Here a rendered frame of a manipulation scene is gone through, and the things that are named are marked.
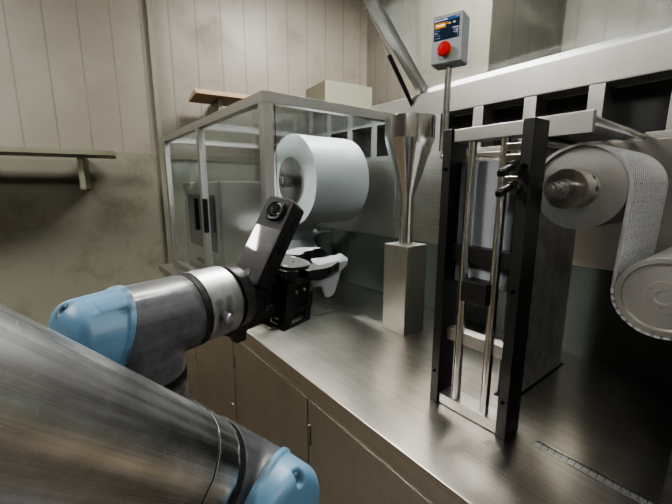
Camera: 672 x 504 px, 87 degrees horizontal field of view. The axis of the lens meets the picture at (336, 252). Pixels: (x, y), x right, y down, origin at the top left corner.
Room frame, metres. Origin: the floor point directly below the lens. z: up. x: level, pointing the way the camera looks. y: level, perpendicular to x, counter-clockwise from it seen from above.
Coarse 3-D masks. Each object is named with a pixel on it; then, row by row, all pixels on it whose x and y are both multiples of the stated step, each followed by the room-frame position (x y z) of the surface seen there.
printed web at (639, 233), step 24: (576, 144) 0.62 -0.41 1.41; (600, 144) 0.60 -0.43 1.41; (648, 168) 0.63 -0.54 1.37; (648, 192) 0.61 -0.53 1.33; (624, 216) 0.56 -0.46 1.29; (648, 216) 0.64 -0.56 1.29; (552, 240) 0.74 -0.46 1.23; (624, 240) 0.56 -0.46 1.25; (648, 240) 0.66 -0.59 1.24; (552, 264) 0.75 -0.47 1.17; (624, 264) 0.58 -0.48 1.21; (552, 288) 0.76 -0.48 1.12; (552, 312) 0.77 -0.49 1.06; (528, 336) 0.70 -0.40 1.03; (552, 336) 0.78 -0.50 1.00; (528, 360) 0.70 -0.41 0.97; (552, 360) 0.79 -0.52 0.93; (528, 384) 0.71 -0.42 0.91
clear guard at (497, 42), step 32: (384, 0) 1.16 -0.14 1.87; (416, 0) 1.10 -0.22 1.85; (448, 0) 1.05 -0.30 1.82; (480, 0) 1.00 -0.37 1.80; (512, 0) 0.96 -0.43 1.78; (544, 0) 0.92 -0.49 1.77; (576, 0) 0.88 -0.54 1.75; (608, 0) 0.85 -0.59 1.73; (640, 0) 0.82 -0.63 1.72; (416, 32) 1.18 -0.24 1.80; (480, 32) 1.06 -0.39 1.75; (512, 32) 1.01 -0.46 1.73; (544, 32) 0.97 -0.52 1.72; (576, 32) 0.93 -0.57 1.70; (608, 32) 0.89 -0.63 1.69; (640, 32) 0.86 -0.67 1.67; (416, 64) 1.26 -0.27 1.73; (480, 64) 1.13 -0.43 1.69; (512, 64) 1.08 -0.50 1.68
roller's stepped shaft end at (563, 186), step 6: (558, 180) 0.57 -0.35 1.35; (564, 180) 0.56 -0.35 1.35; (570, 180) 0.57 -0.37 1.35; (546, 186) 0.55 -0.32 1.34; (552, 186) 0.54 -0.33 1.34; (558, 186) 0.55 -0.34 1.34; (564, 186) 0.55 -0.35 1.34; (570, 186) 0.56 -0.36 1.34; (546, 192) 0.55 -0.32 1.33; (552, 192) 0.55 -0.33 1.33; (558, 192) 0.55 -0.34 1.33; (564, 192) 0.56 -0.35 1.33; (570, 192) 0.56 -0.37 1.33; (558, 198) 0.57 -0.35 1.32; (564, 198) 0.57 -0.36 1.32
